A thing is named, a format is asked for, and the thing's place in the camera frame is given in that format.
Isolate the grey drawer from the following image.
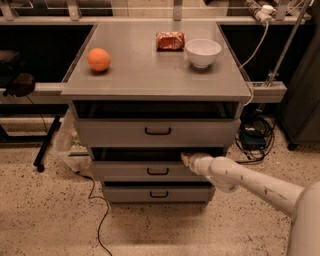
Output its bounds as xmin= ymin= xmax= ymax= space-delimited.
xmin=75 ymin=120 xmax=240 ymax=147
xmin=90 ymin=161 xmax=206 ymax=182
xmin=103 ymin=185 xmax=215 ymax=203

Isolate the white bowl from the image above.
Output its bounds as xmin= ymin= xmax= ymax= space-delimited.
xmin=185 ymin=39 xmax=222 ymax=68

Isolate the grey drawer cabinet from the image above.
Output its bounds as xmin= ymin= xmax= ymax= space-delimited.
xmin=62 ymin=20 xmax=250 ymax=192

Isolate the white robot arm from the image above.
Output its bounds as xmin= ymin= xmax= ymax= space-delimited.
xmin=181 ymin=153 xmax=320 ymax=256

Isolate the black floor cable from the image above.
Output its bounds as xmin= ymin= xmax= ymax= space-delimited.
xmin=75 ymin=170 xmax=114 ymax=256

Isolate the clear plastic bag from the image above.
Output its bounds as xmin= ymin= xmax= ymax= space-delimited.
xmin=53 ymin=109 xmax=90 ymax=171

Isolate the crushed red soda can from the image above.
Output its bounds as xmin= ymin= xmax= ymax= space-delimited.
xmin=156 ymin=31 xmax=186 ymax=51

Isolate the grey top drawer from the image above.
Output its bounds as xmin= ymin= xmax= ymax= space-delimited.
xmin=75 ymin=120 xmax=240 ymax=147

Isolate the white power plug cable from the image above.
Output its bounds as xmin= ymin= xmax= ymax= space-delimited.
xmin=239 ymin=4 xmax=276 ymax=108

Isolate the dark grey cabinet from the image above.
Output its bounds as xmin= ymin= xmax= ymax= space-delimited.
xmin=277 ymin=25 xmax=320 ymax=150

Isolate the orange fruit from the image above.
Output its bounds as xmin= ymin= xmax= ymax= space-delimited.
xmin=87 ymin=48 xmax=111 ymax=72

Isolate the blue box on floor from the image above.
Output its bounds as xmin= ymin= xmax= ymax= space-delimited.
xmin=240 ymin=130 xmax=267 ymax=150

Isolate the black chair leg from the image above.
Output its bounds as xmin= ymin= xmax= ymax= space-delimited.
xmin=33 ymin=116 xmax=61 ymax=172

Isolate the metal diagonal rod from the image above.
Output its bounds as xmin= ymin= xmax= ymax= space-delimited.
xmin=264 ymin=0 xmax=313 ymax=87

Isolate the dark round chair part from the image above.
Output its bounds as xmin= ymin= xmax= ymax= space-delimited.
xmin=3 ymin=73 xmax=35 ymax=97

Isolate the grey bottom drawer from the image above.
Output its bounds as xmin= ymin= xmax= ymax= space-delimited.
xmin=103 ymin=185 xmax=215 ymax=203

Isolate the black cable bundle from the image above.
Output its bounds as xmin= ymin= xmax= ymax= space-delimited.
xmin=229 ymin=113 xmax=277 ymax=165

